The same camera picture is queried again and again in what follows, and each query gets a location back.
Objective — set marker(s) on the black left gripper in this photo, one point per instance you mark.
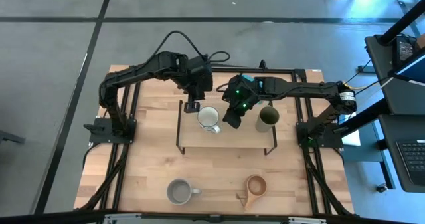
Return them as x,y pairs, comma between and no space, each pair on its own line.
199,77

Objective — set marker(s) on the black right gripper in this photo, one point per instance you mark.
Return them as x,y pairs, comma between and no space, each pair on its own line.
239,111

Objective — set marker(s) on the white floral print mug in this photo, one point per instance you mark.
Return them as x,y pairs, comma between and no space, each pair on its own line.
208,117

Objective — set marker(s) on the tall beige tumbler cup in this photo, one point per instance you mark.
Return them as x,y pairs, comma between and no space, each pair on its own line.
268,116

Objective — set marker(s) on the grey mug with white flowers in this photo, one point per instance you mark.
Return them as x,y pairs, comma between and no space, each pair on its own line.
179,192

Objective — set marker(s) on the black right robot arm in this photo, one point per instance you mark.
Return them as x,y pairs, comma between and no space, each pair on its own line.
299,89

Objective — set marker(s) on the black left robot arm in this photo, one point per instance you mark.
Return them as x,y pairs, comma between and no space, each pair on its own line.
133,74

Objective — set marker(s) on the wooden shelf with black legs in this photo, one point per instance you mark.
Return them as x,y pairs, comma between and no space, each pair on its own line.
225,137

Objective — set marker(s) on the blue cloth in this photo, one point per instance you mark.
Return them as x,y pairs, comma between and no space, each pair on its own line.
247,77

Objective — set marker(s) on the black slanted beam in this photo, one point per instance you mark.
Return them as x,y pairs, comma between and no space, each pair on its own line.
368,116
401,23

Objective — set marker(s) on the dark grey computer desk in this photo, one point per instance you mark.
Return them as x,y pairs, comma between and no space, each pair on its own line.
398,97

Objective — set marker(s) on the grey chair leg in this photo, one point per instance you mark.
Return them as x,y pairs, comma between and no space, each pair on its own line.
10,137

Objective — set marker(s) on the black power adapter box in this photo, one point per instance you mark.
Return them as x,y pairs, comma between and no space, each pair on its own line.
405,51

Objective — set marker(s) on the black keyboard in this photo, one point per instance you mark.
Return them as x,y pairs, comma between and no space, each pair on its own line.
415,161

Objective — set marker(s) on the laptop with blue screen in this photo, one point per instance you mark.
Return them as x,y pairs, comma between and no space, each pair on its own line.
413,69

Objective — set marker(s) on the black aluminium rig frame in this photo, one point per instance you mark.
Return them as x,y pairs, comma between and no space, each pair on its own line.
156,69

